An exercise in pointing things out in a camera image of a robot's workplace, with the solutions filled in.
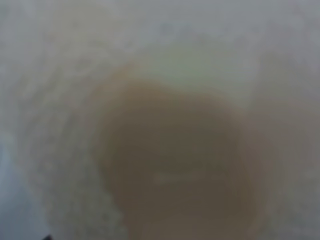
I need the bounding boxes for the clear plastic drink bottle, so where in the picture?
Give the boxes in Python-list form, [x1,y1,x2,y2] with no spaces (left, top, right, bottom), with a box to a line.
[0,0,320,240]

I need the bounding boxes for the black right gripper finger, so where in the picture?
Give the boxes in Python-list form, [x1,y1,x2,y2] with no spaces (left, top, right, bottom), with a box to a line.
[42,235,53,240]

